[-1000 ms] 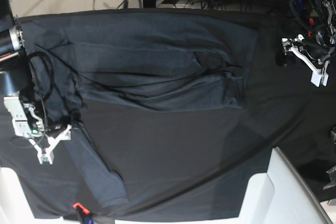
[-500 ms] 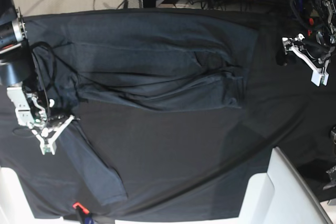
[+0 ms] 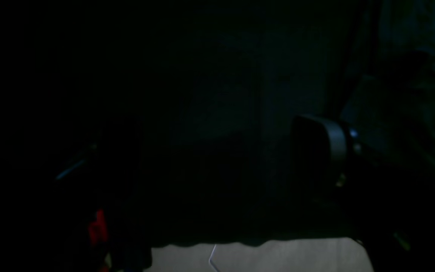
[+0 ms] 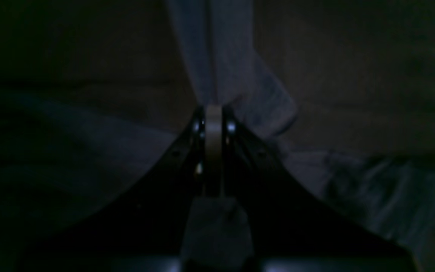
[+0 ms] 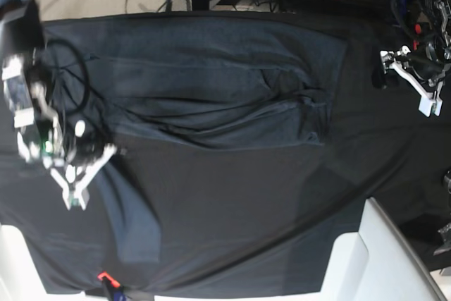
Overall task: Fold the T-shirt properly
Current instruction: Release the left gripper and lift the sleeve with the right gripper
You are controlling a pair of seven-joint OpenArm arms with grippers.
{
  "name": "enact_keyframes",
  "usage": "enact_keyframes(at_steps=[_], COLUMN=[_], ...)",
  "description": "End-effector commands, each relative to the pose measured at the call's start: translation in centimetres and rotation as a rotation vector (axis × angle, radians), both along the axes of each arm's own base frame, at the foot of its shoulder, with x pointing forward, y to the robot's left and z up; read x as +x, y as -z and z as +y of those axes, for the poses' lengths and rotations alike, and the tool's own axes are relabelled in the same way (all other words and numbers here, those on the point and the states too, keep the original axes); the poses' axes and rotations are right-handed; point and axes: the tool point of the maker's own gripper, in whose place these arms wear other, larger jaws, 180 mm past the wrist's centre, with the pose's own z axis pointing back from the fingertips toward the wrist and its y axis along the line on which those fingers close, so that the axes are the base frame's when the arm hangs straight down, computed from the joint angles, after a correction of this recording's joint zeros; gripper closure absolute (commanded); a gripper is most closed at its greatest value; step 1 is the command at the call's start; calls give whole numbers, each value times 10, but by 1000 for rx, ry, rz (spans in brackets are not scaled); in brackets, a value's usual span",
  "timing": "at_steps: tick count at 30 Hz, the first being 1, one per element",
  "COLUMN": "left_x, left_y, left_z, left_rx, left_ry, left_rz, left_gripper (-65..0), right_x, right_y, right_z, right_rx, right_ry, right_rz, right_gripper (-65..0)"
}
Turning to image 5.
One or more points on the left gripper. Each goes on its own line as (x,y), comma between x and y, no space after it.
(425,67)

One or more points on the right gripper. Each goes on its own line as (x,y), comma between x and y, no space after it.
(72,155)

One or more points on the dark grey T-shirt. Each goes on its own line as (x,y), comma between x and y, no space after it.
(222,118)

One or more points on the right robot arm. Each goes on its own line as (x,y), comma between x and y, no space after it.
(32,88)

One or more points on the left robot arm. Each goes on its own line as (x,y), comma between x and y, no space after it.
(432,15)

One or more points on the black red clamp right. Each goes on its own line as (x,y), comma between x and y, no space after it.
(418,31)

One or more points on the black red clamp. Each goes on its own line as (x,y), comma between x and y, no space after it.
(418,31)
(113,290)

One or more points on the black red clamp front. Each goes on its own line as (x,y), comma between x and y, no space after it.
(113,290)

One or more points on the white bin left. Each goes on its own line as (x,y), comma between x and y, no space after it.
(19,277)

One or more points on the white bin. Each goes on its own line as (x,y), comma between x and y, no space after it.
(376,263)
(19,277)

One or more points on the white bin right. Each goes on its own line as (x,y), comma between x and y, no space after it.
(376,263)

